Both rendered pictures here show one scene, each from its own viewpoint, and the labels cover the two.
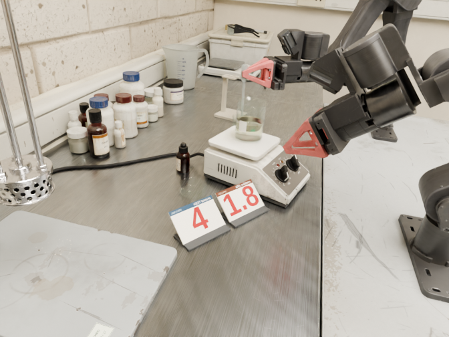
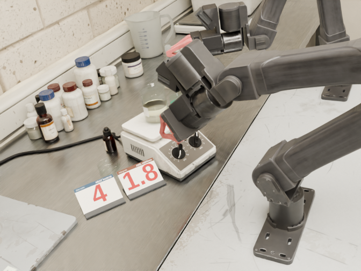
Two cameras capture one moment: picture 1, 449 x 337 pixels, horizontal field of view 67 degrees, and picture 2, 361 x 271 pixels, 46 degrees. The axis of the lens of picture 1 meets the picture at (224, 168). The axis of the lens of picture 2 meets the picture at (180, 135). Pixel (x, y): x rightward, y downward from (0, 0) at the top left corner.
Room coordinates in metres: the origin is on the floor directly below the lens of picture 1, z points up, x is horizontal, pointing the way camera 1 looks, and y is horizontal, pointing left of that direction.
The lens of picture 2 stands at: (-0.17, -0.38, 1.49)
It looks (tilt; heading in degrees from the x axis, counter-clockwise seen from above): 32 degrees down; 19
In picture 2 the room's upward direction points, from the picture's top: 9 degrees counter-clockwise
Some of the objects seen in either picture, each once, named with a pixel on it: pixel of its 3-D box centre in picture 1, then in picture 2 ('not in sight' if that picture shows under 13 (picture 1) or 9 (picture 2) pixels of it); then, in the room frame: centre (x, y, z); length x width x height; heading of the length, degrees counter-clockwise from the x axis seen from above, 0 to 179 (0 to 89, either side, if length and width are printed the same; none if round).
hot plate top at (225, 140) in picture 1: (244, 142); (153, 123); (0.66, -0.04, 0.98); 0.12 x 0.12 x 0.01; 60
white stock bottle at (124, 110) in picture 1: (125, 115); (73, 100); (0.83, 0.27, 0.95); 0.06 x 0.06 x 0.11
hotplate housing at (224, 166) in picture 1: (253, 162); (164, 140); (0.65, -0.06, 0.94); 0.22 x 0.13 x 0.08; 61
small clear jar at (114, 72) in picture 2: (153, 99); (109, 78); (1.03, 0.24, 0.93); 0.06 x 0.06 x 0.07
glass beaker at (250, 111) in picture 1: (249, 120); (154, 104); (0.67, -0.04, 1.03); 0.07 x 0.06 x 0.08; 11
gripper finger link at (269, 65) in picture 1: (257, 72); (182, 49); (0.90, -0.07, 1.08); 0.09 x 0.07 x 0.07; 108
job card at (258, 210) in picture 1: (242, 202); (141, 178); (0.52, -0.04, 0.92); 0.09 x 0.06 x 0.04; 133
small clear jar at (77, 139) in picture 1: (78, 140); (34, 128); (0.71, 0.35, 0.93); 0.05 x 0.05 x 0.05
